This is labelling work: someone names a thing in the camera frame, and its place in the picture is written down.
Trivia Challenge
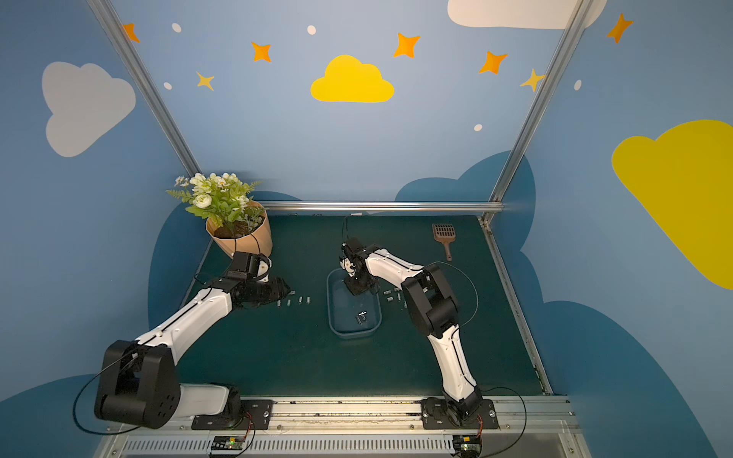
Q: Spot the brown slotted scoop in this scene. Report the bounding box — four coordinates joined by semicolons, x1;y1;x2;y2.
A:
433;223;456;263

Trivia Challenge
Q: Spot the artificial white flower plant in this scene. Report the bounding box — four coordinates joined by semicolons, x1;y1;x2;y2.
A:
166;173;265;239

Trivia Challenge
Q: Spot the terracotta flower pot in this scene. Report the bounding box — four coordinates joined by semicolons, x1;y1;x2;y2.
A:
205;202;273;258

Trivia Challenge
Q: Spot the small circuit board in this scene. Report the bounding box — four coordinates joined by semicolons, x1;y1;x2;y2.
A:
210;435;245;454
452;435;482;458

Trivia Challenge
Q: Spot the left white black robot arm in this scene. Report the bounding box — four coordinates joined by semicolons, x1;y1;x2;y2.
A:
94;252;290;431

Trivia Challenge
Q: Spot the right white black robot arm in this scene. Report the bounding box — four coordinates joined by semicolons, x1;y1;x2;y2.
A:
340;238;483;425

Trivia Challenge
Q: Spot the right small circuit board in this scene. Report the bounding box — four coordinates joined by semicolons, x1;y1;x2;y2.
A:
452;435;482;458

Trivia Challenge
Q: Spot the left small circuit board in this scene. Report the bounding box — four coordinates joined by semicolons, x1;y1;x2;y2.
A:
210;435;245;454

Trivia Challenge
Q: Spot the aluminium front rail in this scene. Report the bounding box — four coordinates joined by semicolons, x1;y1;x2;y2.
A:
95;394;591;457

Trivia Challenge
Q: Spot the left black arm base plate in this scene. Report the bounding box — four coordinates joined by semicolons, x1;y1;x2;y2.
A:
191;399;274;431

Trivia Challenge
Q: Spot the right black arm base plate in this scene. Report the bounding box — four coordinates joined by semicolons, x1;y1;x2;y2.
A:
420;397;499;429

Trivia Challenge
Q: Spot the translucent blue storage box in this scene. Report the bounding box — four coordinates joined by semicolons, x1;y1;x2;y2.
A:
326;269;383;340

